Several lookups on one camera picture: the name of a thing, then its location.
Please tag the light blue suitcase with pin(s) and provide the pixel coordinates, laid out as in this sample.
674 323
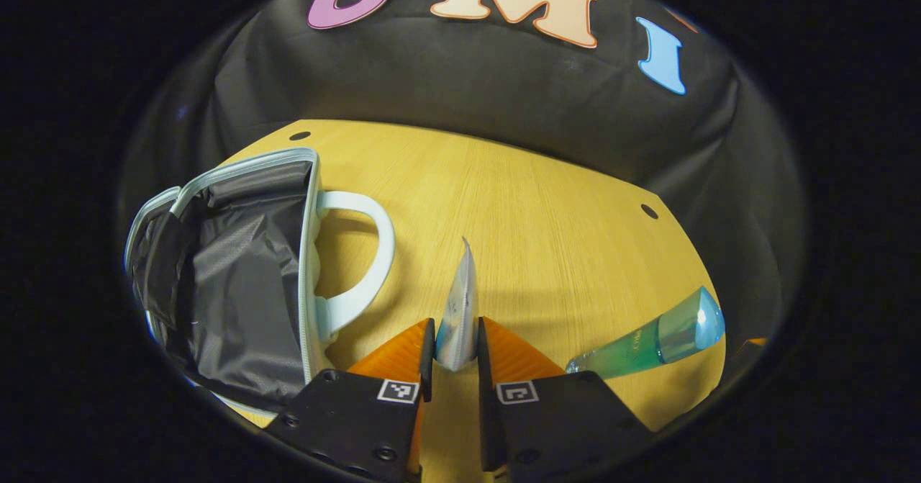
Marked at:
245 289

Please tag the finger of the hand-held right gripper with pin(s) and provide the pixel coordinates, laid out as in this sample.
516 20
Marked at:
752 346

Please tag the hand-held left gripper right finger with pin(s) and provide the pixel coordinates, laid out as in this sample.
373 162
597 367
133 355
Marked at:
486 360

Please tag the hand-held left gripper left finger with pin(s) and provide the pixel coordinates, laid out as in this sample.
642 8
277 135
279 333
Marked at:
427 360

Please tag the teal skin care bottle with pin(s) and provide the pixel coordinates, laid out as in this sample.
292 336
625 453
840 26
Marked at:
647 342

